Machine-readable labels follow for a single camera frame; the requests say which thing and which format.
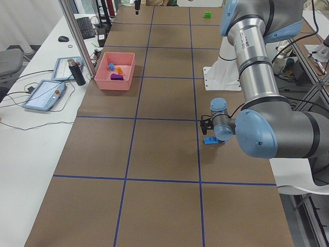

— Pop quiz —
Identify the long blue toy block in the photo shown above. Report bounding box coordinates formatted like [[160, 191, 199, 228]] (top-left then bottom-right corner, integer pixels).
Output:
[[204, 137, 220, 145]]

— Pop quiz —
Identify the small blue toy block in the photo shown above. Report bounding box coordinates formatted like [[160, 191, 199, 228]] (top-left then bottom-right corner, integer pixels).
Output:
[[108, 63, 115, 71]]

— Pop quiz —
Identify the orange toy block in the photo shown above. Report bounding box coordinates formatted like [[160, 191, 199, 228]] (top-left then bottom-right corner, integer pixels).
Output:
[[116, 66, 123, 75]]

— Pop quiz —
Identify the purple toy block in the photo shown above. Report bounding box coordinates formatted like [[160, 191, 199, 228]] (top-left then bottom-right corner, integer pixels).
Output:
[[110, 73, 124, 81]]

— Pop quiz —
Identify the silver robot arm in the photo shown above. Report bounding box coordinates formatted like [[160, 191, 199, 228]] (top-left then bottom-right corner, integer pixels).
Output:
[[221, 1, 328, 159]]

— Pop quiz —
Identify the black box with label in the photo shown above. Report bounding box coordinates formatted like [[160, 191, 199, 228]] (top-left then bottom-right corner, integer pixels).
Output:
[[97, 28, 107, 47]]

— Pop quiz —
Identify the pink plastic box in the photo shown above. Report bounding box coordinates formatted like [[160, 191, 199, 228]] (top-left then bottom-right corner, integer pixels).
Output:
[[94, 52, 135, 91]]

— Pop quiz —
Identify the black keyboard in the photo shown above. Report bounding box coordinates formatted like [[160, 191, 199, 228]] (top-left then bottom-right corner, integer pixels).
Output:
[[76, 17, 95, 40]]

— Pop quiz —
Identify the green toy block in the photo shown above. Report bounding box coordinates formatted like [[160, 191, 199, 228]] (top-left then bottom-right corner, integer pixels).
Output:
[[204, 11, 212, 19]]

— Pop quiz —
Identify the white chair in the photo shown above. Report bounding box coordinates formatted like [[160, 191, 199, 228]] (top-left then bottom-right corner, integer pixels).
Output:
[[269, 158, 328, 210]]

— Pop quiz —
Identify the black computer mouse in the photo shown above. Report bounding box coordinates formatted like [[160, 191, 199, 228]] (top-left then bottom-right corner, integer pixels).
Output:
[[58, 36, 69, 43]]

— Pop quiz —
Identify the black water bottle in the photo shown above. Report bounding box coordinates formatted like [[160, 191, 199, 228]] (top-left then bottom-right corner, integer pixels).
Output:
[[67, 59, 86, 86]]

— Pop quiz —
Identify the far teach pendant tablet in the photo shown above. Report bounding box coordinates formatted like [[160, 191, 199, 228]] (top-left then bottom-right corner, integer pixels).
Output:
[[51, 56, 84, 81]]

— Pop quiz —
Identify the teach pendant tablet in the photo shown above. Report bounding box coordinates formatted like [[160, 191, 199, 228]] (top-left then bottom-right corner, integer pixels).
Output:
[[22, 80, 66, 111], [51, 56, 84, 81]]

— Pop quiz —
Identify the near teach pendant tablet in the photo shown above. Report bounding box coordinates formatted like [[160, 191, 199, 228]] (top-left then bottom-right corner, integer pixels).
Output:
[[22, 80, 66, 111]]

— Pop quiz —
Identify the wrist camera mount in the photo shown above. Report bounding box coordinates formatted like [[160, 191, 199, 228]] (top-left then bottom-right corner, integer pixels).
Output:
[[200, 115, 214, 135]]

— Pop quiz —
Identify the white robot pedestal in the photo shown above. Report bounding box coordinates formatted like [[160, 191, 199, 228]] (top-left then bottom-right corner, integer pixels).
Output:
[[203, 37, 242, 91]]

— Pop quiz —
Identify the aluminium frame post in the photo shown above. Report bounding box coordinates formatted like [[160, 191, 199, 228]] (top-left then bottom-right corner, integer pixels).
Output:
[[58, 0, 96, 79]]

